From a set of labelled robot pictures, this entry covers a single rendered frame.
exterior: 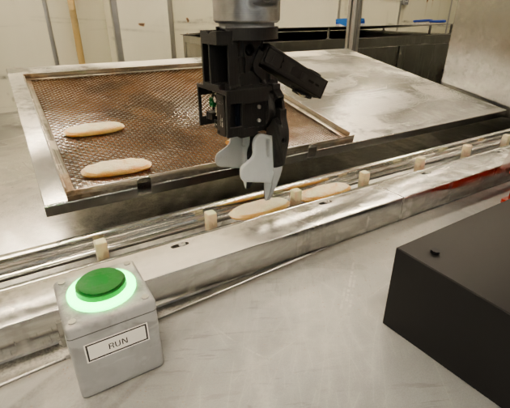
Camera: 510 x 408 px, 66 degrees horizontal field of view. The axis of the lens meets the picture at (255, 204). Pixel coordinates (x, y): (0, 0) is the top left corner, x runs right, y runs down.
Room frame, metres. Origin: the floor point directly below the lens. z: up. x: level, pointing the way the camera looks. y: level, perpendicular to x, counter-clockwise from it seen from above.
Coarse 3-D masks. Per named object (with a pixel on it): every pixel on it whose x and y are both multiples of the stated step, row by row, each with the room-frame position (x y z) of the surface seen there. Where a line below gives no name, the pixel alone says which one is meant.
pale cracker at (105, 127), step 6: (72, 126) 0.66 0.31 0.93; (78, 126) 0.66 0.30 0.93; (84, 126) 0.66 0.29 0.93; (90, 126) 0.66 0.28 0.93; (96, 126) 0.66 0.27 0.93; (102, 126) 0.66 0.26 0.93; (108, 126) 0.67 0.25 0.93; (114, 126) 0.67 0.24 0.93; (120, 126) 0.68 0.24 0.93; (66, 132) 0.64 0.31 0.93; (72, 132) 0.64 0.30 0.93; (78, 132) 0.64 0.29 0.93; (84, 132) 0.64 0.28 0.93; (90, 132) 0.65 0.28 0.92; (96, 132) 0.65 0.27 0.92; (102, 132) 0.66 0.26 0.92; (108, 132) 0.66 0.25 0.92
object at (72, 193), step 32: (192, 64) 1.08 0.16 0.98; (32, 96) 0.79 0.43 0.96; (64, 96) 0.81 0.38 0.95; (128, 96) 0.84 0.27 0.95; (160, 96) 0.86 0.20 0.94; (288, 96) 0.90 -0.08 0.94; (160, 128) 0.70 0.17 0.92; (192, 128) 0.72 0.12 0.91; (288, 128) 0.75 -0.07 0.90; (320, 128) 0.77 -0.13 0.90; (64, 160) 0.56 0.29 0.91; (96, 192) 0.48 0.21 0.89
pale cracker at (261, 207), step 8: (264, 200) 0.51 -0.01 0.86; (272, 200) 0.52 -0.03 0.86; (280, 200) 0.52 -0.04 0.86; (240, 208) 0.49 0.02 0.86; (248, 208) 0.49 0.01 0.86; (256, 208) 0.49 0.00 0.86; (264, 208) 0.49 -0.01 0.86; (272, 208) 0.50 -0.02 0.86; (280, 208) 0.50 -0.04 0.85; (232, 216) 0.47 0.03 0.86; (240, 216) 0.47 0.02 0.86; (248, 216) 0.47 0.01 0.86; (256, 216) 0.48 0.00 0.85
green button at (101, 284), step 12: (84, 276) 0.27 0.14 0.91; (96, 276) 0.27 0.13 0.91; (108, 276) 0.27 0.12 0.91; (120, 276) 0.27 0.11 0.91; (84, 288) 0.26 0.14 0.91; (96, 288) 0.26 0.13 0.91; (108, 288) 0.26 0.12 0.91; (120, 288) 0.26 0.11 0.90; (84, 300) 0.25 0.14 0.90; (96, 300) 0.25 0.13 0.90
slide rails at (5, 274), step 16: (480, 144) 0.82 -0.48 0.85; (496, 144) 0.82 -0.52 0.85; (432, 160) 0.72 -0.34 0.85; (352, 176) 0.63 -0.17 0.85; (176, 224) 0.46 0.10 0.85; (192, 224) 0.46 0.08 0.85; (112, 240) 0.42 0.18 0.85; (128, 240) 0.42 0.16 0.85; (144, 240) 0.42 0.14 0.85; (64, 256) 0.39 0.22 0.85; (80, 256) 0.39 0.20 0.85; (0, 272) 0.36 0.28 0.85; (16, 272) 0.36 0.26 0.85; (32, 272) 0.36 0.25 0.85; (0, 288) 0.33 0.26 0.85
